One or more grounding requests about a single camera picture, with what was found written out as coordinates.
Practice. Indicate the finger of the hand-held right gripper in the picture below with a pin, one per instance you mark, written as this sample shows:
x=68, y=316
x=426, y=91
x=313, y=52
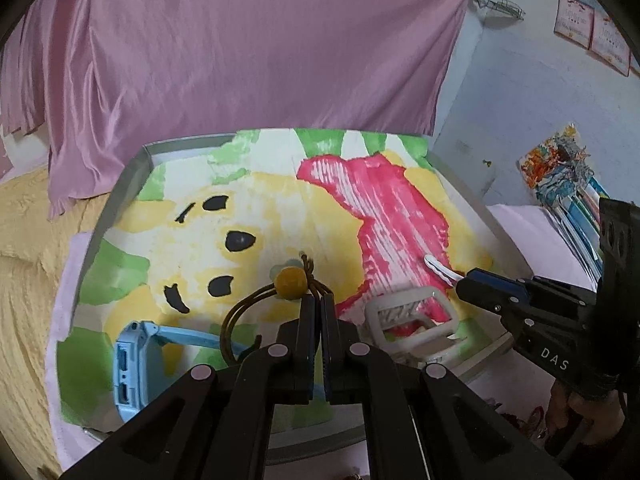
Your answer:
x=485, y=297
x=500, y=282

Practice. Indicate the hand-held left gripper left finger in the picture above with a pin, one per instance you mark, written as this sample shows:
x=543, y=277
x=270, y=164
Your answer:
x=306, y=340

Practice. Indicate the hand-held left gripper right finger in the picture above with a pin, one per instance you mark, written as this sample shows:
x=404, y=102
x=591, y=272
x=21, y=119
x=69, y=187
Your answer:
x=332, y=345

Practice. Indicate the white hair pin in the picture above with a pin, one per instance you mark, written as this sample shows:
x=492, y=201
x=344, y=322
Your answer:
x=435, y=265

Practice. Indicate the grey cardboard box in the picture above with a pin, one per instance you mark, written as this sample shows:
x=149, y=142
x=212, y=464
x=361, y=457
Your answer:
x=131, y=170

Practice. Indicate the person's right hand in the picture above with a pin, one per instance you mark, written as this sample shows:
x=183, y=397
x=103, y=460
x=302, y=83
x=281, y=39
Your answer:
x=590, y=410

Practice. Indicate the white plastic hair clip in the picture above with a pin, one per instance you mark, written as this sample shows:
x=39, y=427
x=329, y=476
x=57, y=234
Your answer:
x=440, y=327

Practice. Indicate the pink tablecloth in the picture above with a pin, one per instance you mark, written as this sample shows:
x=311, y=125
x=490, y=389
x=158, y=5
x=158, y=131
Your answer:
x=530, y=230

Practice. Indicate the stack of books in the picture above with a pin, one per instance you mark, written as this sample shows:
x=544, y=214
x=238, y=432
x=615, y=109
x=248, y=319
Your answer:
x=580, y=210

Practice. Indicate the colourful paper decoration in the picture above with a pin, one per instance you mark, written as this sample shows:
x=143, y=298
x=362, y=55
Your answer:
x=550, y=160

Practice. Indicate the painted bear paper sheet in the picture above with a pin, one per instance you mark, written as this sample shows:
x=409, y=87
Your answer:
x=280, y=200

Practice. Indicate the light blue smart watch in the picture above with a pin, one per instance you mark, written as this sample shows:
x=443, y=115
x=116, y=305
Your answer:
x=132, y=360

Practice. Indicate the yellow blanket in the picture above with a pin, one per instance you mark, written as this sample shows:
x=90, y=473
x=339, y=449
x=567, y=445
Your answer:
x=30, y=280

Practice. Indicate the wide pink satin curtain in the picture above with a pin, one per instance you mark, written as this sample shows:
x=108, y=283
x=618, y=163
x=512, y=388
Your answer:
x=250, y=45

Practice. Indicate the tied pink window curtain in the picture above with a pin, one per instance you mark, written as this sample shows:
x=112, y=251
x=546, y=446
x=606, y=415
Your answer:
x=25, y=70

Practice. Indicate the group of wall certificates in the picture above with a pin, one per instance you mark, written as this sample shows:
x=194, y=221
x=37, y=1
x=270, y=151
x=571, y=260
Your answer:
x=575, y=20

